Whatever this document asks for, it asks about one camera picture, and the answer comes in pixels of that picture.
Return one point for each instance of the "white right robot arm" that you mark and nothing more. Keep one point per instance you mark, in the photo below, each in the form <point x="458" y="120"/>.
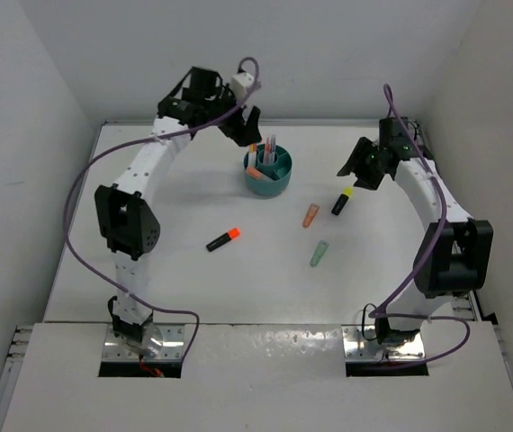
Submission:
<point x="392" y="324"/>

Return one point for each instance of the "orange correction tape dispenser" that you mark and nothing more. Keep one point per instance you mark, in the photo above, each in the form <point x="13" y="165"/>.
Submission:
<point x="310" y="215"/>

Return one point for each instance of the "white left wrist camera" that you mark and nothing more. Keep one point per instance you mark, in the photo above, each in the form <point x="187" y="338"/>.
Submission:
<point x="240" y="84"/>

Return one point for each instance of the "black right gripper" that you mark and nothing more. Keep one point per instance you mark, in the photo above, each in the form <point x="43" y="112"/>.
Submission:
<point x="355" y="165"/>

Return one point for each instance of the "aluminium table edge rail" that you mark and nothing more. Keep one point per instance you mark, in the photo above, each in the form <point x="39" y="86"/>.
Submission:
<point x="453" y="257"/>

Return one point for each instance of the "green correction tape dispenser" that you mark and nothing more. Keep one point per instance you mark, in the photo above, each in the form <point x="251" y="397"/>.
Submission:
<point x="319" y="253"/>

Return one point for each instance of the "clear orange lead case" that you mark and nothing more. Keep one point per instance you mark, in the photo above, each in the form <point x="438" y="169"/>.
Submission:
<point x="256" y="174"/>

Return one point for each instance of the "teal round desk organizer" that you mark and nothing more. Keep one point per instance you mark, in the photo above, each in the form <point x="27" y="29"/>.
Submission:
<point x="280" y="171"/>

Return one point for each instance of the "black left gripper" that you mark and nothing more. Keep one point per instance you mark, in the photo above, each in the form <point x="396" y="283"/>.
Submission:
<point x="240" y="131"/>

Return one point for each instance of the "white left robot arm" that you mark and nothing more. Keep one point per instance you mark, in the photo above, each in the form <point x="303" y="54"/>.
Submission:
<point x="124" y="209"/>

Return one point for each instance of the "black yellow-capped highlighter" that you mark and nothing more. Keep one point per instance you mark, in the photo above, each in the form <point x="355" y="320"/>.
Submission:
<point x="342" y="200"/>

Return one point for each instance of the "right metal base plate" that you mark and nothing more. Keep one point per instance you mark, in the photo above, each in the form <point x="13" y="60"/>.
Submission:
<point x="360" y="346"/>

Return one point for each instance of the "yellow-capped white marker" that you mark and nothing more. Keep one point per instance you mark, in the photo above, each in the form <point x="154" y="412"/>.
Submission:
<point x="252" y="155"/>

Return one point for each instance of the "black orange-capped highlighter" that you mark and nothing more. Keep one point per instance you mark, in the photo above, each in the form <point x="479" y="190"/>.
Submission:
<point x="223" y="239"/>

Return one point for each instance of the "pink double-ended marker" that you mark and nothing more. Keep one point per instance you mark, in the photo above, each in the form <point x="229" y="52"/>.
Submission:
<point x="266" y="150"/>

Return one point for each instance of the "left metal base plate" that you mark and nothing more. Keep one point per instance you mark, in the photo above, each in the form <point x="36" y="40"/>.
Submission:
<point x="160" y="343"/>

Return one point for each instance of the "metal base plate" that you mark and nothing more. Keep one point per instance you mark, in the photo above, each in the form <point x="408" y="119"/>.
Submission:
<point x="360" y="346"/>
<point x="160" y="343"/>

